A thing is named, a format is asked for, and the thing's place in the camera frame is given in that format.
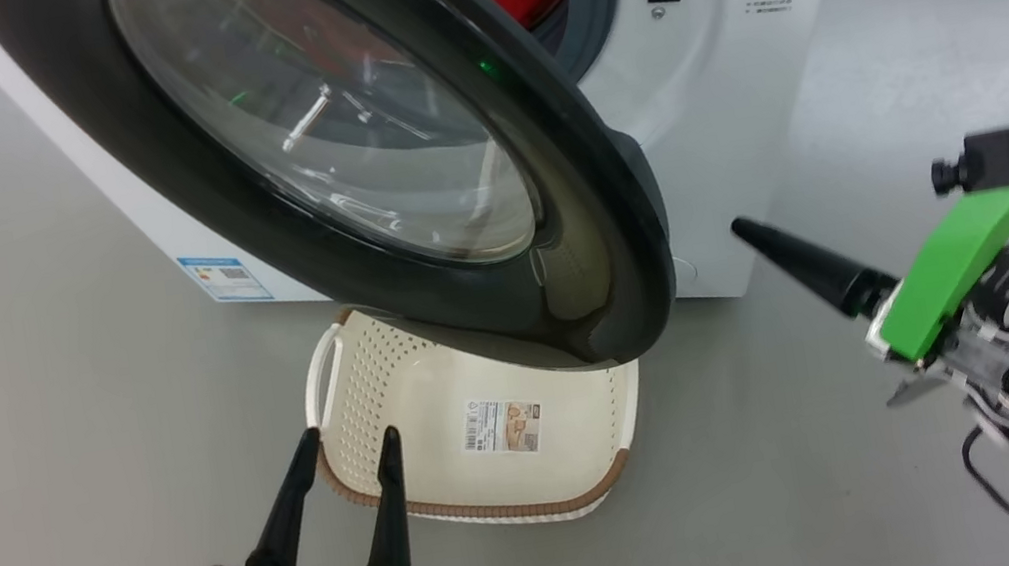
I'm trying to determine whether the white front-load washing machine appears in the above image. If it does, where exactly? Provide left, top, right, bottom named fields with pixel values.
left=0, top=0, right=920, bottom=414

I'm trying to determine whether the cream perforated laundry basket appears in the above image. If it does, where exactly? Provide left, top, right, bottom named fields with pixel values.
left=289, top=264, right=662, bottom=560

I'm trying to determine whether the printed basket label sticker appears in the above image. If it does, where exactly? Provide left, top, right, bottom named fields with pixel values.
left=455, top=389, right=549, bottom=464

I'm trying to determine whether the dark round glass washer door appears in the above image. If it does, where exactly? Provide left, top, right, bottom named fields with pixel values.
left=0, top=0, right=689, bottom=457

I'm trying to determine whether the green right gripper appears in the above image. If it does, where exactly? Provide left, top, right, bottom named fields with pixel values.
left=729, top=175, right=1009, bottom=430

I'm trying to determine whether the blue energy label sticker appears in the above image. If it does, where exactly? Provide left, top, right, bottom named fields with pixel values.
left=177, top=244, right=275, bottom=315

